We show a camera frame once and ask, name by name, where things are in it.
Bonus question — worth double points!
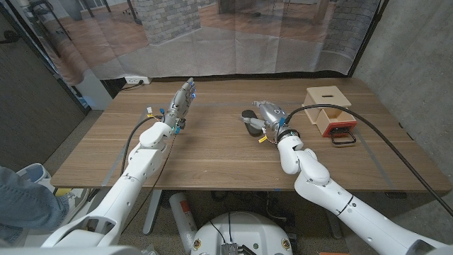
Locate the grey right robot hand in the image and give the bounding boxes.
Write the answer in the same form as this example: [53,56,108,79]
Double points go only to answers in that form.
[240,100,295,138]

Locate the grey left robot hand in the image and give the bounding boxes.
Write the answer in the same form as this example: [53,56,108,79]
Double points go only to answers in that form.
[163,77,197,135]

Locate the black glasses case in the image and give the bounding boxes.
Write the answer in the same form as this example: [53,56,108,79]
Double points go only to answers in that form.
[241,109,265,137]

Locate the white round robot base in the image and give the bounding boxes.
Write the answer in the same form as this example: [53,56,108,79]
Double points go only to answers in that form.
[190,211,294,255]

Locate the light wooden drawer box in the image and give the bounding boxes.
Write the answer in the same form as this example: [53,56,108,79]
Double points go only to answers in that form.
[302,85,352,125]

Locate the white power strip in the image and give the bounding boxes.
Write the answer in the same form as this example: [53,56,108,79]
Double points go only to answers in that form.
[124,75,153,85]

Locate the printed room backdrop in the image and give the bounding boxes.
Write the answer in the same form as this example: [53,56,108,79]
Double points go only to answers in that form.
[6,0,385,87]

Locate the white table leg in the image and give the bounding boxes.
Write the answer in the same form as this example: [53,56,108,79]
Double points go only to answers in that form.
[142,189,163,236]
[320,191,343,240]

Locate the white roll with orange label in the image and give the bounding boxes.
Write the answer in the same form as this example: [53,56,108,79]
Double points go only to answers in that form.
[168,192,198,254]

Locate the grey electronics module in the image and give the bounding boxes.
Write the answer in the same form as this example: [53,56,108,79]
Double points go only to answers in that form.
[221,242,258,255]

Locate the white and blue sneaker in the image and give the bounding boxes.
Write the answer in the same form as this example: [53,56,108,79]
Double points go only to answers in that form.
[16,162,53,185]

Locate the white robot torso edge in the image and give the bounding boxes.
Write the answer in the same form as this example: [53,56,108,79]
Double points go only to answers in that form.
[0,245,159,255]

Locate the person in blue jeans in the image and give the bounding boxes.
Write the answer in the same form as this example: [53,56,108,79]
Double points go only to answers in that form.
[0,166,70,245]

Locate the red-fronted drawer with black handle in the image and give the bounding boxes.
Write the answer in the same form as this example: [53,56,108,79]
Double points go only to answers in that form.
[315,107,357,145]

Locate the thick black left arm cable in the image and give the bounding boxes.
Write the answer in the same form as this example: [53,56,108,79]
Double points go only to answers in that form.
[120,115,162,176]

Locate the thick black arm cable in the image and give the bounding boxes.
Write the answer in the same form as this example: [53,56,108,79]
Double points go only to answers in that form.
[285,103,453,217]
[120,115,162,176]

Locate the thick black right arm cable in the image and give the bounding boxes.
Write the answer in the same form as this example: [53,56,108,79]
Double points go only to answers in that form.
[285,103,453,217]

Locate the black backdrop frame pole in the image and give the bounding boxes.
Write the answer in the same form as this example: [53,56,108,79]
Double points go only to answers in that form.
[348,0,390,78]

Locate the black door handle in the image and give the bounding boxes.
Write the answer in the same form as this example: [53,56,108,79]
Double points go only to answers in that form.
[0,30,21,45]

